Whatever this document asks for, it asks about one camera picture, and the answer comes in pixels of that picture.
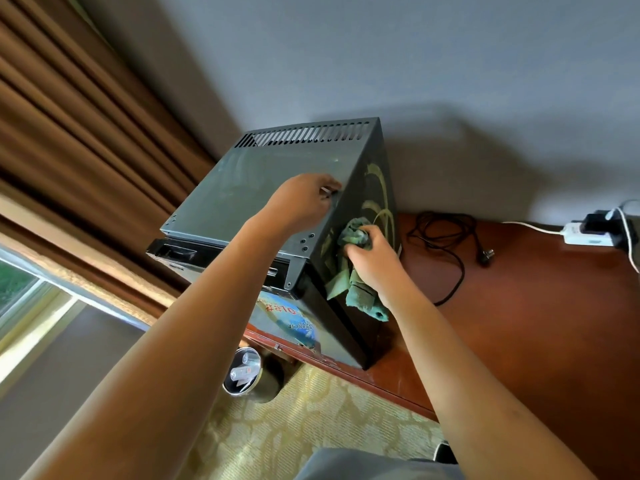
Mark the person's left hand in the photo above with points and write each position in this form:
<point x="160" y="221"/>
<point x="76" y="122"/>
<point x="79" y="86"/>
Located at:
<point x="300" y="202"/>

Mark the person's right hand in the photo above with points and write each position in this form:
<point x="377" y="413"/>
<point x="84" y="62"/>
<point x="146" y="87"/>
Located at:
<point x="375" y="264"/>

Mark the green blue cleaning cloth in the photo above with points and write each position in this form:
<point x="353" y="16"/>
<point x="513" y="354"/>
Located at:
<point x="357" y="289"/>

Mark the grey mini fridge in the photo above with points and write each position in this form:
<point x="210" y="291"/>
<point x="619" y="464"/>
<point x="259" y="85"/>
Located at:
<point x="260" y="194"/>

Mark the person's left forearm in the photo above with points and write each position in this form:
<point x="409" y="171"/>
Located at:
<point x="150" y="374"/>

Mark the person's right forearm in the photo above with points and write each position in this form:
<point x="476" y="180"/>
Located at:
<point x="490" y="394"/>

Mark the person's right black shoe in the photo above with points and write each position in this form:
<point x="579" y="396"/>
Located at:
<point x="445" y="453"/>

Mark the person's grey shirt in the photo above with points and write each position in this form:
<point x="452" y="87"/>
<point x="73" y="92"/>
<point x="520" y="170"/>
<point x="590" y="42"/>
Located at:
<point x="375" y="467"/>

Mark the round metal trash bin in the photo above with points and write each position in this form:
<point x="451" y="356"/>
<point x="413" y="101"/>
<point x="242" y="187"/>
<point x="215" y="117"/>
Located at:
<point x="265" y="384"/>

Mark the brown curtain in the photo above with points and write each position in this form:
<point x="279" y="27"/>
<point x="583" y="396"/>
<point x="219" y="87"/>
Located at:
<point x="75" y="144"/>

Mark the black power adapter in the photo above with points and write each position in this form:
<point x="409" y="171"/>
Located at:
<point x="607" y="224"/>

